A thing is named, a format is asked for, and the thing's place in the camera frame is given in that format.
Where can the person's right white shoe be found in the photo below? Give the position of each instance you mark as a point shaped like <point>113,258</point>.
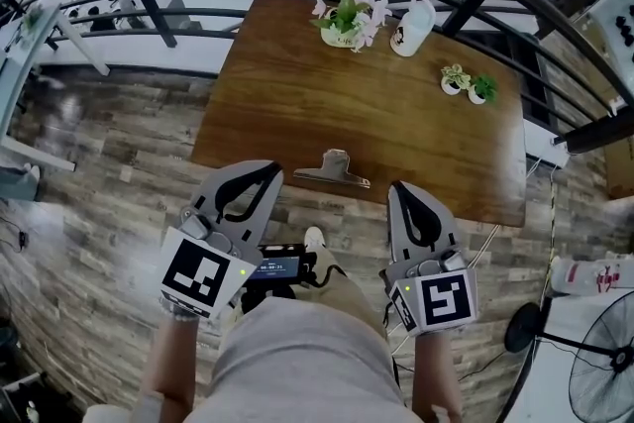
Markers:
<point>314,238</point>

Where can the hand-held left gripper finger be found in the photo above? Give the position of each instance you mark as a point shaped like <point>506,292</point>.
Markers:
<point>208,193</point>
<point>265,223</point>

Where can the brown cardboard box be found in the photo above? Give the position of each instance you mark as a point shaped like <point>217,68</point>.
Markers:
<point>619,168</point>

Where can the large metal binder clip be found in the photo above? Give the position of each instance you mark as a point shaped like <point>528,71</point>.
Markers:
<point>337,163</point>

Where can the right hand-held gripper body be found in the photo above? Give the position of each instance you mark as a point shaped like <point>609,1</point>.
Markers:
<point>446,302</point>

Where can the black device with screen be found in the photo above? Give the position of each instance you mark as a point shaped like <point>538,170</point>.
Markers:
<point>280,267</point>

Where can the person's right forearm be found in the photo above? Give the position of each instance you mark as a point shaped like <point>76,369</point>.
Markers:
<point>436,376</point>

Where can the small leafy plant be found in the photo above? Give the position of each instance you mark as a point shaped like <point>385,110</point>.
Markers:
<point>32,17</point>

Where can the white panel with black parts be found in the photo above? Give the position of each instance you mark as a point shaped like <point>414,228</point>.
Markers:
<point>614,20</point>

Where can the small white pot variegated plant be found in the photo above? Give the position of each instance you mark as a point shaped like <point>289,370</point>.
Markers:
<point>450,86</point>

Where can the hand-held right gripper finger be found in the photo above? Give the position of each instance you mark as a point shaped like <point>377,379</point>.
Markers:
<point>395,233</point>
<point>447,233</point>

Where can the white mug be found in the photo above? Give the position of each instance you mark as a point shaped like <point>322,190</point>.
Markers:
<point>408,34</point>

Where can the white plastic bag red print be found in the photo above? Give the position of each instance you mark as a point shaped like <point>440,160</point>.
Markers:
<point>579,275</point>

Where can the white desk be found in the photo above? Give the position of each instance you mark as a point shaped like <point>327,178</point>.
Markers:
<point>15,64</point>

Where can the person's khaki trousers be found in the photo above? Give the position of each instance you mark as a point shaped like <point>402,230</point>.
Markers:
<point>347,297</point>

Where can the small white pot green plant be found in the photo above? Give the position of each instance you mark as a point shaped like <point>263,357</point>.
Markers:
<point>476,96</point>

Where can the black standing fan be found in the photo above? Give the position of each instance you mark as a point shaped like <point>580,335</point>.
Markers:
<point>522,327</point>

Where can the wooden table with black legs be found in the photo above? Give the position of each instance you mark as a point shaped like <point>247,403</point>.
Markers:
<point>297,104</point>

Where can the person's light t-shirt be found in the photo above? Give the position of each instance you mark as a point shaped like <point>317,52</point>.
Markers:
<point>307,361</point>

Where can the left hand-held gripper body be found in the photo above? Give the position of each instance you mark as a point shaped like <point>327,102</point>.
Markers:
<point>198,272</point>

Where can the white pot with pink flowers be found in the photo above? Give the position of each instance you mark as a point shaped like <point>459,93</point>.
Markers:
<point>337,37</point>

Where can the person's left forearm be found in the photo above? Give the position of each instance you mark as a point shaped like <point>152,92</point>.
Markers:
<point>171,361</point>

